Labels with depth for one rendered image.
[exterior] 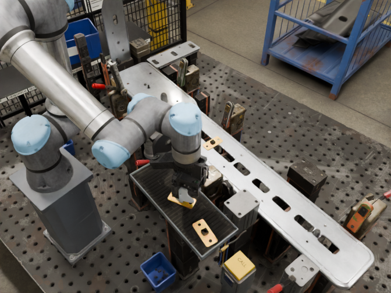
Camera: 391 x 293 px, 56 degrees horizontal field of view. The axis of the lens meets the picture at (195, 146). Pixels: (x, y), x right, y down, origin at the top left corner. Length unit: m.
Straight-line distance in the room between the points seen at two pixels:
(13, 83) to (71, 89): 1.10
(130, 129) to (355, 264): 0.83
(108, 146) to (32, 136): 0.41
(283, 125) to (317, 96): 1.43
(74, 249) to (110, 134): 0.82
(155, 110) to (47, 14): 0.34
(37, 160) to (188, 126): 0.56
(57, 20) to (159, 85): 0.87
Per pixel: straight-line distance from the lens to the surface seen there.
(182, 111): 0.84
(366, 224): 1.35
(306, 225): 1.68
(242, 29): 4.23
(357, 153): 2.04
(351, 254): 1.32
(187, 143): 0.87
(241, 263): 1.04
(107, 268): 1.57
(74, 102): 0.85
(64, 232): 1.46
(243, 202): 1.20
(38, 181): 1.29
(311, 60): 3.59
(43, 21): 0.99
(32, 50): 0.89
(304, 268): 1.19
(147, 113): 0.88
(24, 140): 1.18
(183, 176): 0.99
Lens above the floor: 2.10
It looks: 48 degrees down
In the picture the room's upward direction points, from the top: straight up
